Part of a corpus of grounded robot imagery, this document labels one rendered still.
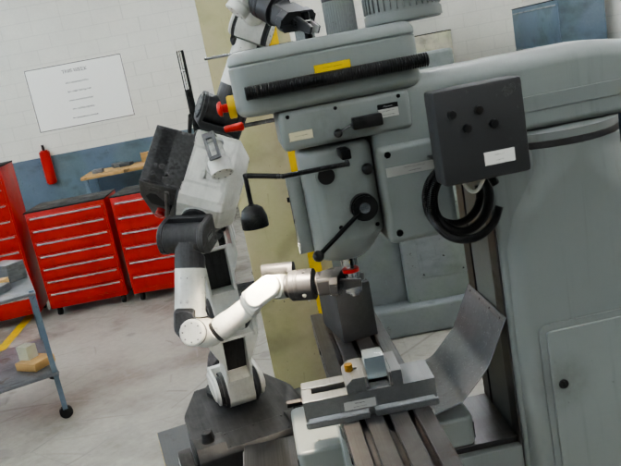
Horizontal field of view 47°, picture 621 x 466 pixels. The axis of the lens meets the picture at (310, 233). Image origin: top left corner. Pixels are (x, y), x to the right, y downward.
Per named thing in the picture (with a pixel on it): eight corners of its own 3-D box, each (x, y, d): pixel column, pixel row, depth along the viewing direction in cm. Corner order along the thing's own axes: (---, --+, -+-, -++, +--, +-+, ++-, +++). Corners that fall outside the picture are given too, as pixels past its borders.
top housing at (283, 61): (237, 120, 174) (224, 54, 170) (237, 115, 199) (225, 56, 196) (425, 84, 177) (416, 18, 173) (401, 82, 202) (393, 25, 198)
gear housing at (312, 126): (284, 153, 178) (275, 113, 175) (278, 143, 201) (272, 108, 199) (415, 127, 179) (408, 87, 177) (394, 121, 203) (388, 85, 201)
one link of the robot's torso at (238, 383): (212, 395, 286) (192, 297, 262) (259, 380, 292) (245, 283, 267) (221, 421, 273) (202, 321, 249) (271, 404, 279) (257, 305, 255)
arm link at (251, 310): (283, 288, 198) (245, 317, 200) (292, 290, 207) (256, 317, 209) (270, 269, 200) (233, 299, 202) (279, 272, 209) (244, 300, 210)
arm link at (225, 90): (210, 77, 229) (197, 117, 231) (215, 79, 221) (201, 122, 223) (244, 88, 233) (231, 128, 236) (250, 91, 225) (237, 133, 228)
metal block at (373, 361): (367, 379, 186) (363, 358, 184) (364, 370, 192) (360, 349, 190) (386, 375, 186) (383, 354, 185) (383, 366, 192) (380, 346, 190)
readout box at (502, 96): (446, 189, 157) (432, 92, 152) (435, 182, 166) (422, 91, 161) (534, 170, 158) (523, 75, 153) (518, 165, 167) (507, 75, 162)
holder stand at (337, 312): (344, 343, 233) (334, 286, 229) (323, 324, 254) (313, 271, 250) (378, 334, 236) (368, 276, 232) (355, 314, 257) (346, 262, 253)
